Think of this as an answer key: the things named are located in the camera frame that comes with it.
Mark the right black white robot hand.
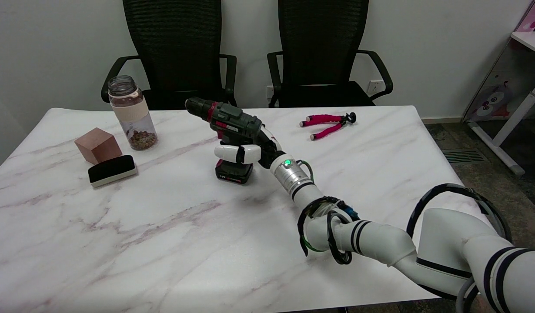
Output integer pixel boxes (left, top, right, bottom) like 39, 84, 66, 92
214, 124, 290, 170

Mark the green red power screwdriver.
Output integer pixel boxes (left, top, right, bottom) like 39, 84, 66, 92
184, 97, 264, 185

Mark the pink flexible mini tripod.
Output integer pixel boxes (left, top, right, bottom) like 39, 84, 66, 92
299, 112, 357, 141

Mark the glass jar with nuts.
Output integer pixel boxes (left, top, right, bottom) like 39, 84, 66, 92
108, 75, 158, 151

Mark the black mesh office chair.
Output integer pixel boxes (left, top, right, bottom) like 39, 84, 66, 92
101, 0, 237, 110
267, 0, 394, 108

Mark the black whiteboard eraser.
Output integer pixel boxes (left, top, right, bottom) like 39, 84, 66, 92
88, 155, 138, 188

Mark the brown wooden cube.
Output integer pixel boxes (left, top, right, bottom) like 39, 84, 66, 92
74, 127, 123, 165

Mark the metal floor vent grille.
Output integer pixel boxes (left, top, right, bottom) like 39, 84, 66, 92
441, 149, 488, 164

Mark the white desk with cartoon panel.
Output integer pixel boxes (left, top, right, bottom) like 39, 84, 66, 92
463, 0, 535, 176

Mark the black cable bundle on forearm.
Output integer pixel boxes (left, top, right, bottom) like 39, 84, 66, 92
297, 196, 360, 265

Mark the large black cable loop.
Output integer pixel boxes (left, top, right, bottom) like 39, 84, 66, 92
406, 183, 512, 244

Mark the grey cable loop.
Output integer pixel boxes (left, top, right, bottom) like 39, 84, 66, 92
455, 277, 482, 313

